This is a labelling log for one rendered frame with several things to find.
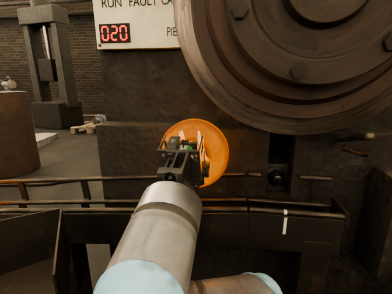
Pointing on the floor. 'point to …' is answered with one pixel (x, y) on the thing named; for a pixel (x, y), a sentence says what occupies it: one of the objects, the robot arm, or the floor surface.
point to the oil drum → (17, 136)
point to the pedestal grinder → (7, 84)
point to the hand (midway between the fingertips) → (193, 145)
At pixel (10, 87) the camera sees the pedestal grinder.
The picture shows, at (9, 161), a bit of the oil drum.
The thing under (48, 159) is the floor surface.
